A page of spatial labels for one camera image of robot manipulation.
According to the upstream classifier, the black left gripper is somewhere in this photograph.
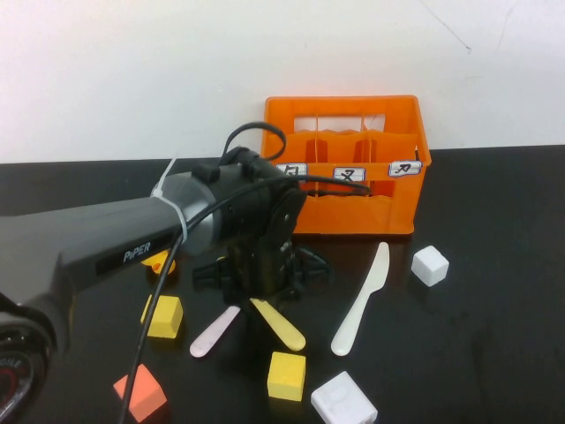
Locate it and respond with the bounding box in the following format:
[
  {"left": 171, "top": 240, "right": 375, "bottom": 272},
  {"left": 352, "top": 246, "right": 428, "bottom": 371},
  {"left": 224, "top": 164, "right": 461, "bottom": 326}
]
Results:
[{"left": 228, "top": 237, "right": 304, "bottom": 309}]

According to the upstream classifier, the yellow plastic spoon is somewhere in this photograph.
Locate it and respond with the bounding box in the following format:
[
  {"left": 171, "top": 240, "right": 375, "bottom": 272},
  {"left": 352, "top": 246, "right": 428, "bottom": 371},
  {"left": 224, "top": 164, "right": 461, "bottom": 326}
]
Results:
[{"left": 250, "top": 298, "right": 306, "bottom": 352}]

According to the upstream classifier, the pale pink plastic knife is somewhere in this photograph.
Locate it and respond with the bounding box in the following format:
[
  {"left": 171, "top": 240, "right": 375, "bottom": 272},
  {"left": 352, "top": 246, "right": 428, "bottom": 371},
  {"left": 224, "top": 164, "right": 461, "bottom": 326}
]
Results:
[{"left": 189, "top": 305, "right": 242, "bottom": 360}]

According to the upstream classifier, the cream white plastic knife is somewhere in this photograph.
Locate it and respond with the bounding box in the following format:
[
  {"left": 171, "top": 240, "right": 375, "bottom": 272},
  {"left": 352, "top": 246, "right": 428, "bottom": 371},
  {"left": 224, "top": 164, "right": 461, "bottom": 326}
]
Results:
[{"left": 331, "top": 241, "right": 391, "bottom": 357}]

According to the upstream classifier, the orange plastic cutlery holder crate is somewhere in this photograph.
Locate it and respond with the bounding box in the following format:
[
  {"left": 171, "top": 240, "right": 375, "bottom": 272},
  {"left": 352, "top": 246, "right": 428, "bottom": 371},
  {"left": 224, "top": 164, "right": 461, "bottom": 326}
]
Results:
[{"left": 260, "top": 95, "right": 432, "bottom": 235}]

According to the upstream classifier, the yellow foam cube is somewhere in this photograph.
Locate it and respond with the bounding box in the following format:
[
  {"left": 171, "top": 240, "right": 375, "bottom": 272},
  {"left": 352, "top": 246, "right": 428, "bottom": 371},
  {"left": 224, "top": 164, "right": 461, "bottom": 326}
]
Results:
[
  {"left": 139, "top": 294, "right": 184, "bottom": 339},
  {"left": 267, "top": 351, "right": 307, "bottom": 403}
]

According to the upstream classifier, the yellow rubber duck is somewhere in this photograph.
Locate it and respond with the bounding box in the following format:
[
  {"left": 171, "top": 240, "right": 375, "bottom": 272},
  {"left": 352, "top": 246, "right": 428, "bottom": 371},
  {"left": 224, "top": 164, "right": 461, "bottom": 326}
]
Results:
[{"left": 139, "top": 248, "right": 177, "bottom": 277}]

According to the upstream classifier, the white zip tie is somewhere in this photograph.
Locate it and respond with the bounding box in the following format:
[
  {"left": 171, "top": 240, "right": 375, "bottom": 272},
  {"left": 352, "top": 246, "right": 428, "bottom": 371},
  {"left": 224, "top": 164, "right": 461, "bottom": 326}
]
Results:
[{"left": 149, "top": 157, "right": 192, "bottom": 242}]

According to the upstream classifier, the white label spoon character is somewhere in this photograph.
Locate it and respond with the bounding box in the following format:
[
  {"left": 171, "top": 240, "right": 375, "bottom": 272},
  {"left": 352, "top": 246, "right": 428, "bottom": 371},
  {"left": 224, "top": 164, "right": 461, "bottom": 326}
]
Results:
[{"left": 275, "top": 163, "right": 309, "bottom": 185}]

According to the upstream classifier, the large white foam cube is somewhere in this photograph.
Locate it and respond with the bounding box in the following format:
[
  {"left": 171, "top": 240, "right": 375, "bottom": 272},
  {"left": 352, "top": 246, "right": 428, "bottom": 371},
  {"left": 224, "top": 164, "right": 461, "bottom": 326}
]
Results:
[{"left": 310, "top": 370, "right": 379, "bottom": 424}]

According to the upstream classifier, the white label fork character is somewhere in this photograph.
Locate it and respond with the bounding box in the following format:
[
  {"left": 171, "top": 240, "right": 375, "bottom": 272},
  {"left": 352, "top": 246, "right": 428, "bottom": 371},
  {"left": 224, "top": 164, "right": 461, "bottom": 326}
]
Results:
[{"left": 333, "top": 167, "right": 368, "bottom": 184}]

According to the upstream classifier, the salmon orange foam cube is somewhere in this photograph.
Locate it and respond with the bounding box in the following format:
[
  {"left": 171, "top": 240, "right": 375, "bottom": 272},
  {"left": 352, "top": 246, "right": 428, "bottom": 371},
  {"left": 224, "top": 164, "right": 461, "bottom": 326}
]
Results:
[{"left": 112, "top": 363, "right": 169, "bottom": 423}]

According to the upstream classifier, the small white foam cube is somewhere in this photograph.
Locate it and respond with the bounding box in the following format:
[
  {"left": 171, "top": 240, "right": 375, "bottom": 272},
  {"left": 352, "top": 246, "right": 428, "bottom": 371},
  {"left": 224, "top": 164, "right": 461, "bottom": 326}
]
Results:
[{"left": 411, "top": 246, "right": 450, "bottom": 288}]

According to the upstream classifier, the white label knife character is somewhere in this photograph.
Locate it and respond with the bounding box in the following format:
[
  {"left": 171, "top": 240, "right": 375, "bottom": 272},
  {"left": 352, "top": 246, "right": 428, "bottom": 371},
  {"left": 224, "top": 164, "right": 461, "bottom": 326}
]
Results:
[{"left": 388, "top": 161, "right": 424, "bottom": 178}]

